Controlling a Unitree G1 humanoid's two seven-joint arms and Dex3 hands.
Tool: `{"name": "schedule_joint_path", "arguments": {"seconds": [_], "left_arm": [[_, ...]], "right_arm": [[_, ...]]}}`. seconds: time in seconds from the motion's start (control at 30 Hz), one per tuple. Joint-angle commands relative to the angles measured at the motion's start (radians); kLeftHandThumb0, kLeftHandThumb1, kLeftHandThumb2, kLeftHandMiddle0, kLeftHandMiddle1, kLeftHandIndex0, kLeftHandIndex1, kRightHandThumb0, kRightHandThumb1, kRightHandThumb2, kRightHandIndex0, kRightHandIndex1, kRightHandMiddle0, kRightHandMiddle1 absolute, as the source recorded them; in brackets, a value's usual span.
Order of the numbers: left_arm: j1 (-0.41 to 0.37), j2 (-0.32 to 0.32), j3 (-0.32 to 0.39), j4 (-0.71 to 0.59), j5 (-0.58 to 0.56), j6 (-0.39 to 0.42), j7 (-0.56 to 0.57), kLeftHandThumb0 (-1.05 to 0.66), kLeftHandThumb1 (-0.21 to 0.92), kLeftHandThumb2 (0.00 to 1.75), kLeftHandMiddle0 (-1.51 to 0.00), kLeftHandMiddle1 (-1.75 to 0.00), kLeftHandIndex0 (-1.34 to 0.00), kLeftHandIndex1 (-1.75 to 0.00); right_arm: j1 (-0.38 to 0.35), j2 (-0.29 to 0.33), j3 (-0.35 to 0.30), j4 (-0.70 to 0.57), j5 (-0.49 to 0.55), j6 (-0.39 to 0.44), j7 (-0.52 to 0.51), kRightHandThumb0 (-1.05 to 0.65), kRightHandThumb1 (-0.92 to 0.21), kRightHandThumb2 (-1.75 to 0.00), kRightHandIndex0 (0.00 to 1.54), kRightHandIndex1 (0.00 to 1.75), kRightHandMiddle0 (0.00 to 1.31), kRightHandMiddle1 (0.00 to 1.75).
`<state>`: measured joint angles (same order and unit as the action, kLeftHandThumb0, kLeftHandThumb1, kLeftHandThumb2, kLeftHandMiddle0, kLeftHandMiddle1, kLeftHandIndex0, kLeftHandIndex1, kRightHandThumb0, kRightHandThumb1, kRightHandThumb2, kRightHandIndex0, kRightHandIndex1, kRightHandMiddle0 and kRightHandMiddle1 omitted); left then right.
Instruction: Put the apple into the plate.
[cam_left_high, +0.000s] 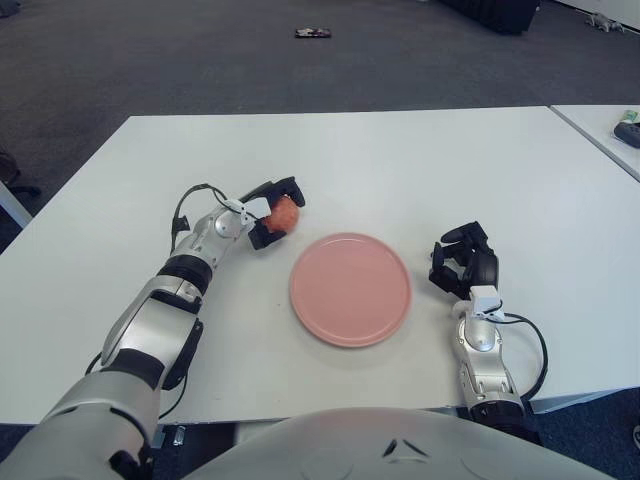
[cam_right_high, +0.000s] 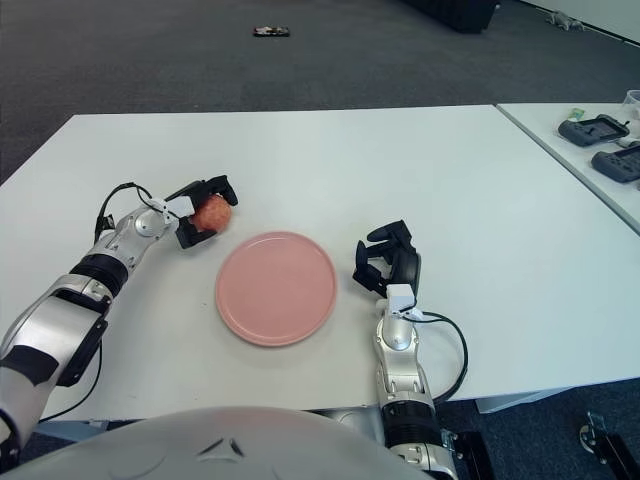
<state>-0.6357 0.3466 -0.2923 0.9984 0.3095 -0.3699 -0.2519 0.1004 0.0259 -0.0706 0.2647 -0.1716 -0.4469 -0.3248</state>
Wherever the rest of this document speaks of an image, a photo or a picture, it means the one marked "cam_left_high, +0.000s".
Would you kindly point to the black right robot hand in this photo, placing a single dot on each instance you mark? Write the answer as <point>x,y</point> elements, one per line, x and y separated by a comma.
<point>482,267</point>

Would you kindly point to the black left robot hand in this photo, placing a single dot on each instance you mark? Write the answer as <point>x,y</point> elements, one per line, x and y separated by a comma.
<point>292,192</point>

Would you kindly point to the red yellow apple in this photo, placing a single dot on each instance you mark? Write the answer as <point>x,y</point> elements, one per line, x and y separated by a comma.
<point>282,215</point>

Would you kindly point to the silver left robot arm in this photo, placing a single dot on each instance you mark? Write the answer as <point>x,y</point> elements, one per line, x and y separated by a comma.
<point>150,325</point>

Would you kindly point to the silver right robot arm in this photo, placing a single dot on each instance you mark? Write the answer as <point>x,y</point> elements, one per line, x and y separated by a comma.
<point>480,340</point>

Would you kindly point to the pink round plate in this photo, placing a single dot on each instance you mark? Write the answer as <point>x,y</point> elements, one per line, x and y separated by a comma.
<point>350,290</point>

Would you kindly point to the dark flat object on floor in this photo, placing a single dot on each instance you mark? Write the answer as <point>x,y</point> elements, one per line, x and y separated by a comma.
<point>313,33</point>

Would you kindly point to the green packet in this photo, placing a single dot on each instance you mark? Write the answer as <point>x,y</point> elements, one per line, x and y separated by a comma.
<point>631,116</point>

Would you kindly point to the grey robot torso shell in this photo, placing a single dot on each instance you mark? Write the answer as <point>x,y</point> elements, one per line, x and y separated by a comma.
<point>350,445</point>

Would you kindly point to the black cabinet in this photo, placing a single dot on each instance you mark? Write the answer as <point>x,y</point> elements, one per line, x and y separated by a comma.
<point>492,15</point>

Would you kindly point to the grey toy figure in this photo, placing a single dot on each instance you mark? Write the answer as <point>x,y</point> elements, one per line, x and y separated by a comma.
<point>602,22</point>

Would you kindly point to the black office chair base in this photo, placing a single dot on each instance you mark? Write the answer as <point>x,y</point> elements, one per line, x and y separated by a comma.
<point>12,172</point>

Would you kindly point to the grey game controller with frame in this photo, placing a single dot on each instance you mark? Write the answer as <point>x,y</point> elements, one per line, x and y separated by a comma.
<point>629,134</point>

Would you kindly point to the metal table bracket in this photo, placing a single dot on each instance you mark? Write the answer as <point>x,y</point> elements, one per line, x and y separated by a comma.
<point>170,435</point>

